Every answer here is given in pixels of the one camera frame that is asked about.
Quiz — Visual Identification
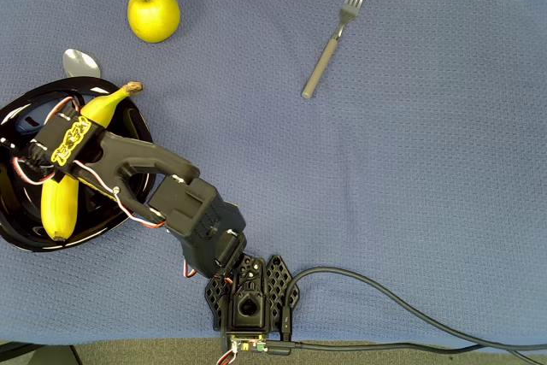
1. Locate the yellow banana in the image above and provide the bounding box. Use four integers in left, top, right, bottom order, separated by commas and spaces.
39, 80, 144, 242

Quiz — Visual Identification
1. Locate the black glossy bowl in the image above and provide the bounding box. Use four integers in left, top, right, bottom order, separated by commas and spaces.
0, 76, 156, 253

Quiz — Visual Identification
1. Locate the metal spoon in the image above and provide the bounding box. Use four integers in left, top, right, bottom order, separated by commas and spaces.
62, 48, 103, 79

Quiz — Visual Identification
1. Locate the yellow-green apple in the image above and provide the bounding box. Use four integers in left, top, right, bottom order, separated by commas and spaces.
126, 0, 181, 44

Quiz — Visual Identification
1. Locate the metal fork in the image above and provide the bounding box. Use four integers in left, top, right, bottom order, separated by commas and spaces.
301, 0, 369, 99

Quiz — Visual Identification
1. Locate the blue woven table cloth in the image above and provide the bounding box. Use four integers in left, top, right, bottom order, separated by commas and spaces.
0, 0, 547, 347

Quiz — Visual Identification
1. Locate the black camera stand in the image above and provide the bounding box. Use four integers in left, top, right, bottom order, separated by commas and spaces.
0, 340, 82, 365

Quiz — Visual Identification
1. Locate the black USB cable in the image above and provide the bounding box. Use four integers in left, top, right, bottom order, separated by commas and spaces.
279, 266, 547, 350

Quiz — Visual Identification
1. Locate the black power cable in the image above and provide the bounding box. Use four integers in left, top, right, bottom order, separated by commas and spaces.
264, 338, 547, 365

